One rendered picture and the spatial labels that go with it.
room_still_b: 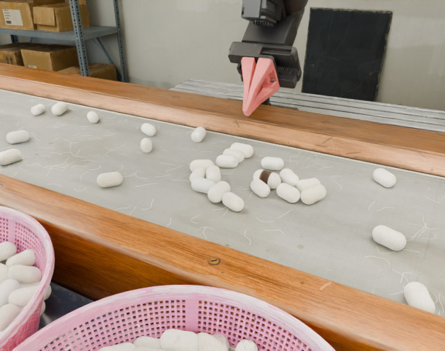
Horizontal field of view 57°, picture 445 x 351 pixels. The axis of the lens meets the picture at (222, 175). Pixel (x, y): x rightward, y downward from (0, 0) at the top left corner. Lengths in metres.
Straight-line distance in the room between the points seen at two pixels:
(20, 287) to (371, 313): 0.32
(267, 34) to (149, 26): 2.48
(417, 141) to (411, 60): 1.89
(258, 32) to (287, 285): 0.39
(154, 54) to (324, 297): 2.83
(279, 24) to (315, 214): 0.29
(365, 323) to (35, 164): 0.51
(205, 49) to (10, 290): 2.56
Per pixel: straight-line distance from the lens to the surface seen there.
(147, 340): 0.37
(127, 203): 0.53
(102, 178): 0.56
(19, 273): 0.46
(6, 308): 0.42
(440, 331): 0.37
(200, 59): 2.91
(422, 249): 0.49
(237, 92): 1.19
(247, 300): 0.35
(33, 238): 0.48
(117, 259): 0.42
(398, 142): 0.68
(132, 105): 0.83
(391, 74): 2.59
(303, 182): 0.54
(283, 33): 0.63
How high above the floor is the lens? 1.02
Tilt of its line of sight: 28 degrees down
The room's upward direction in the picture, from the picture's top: straight up
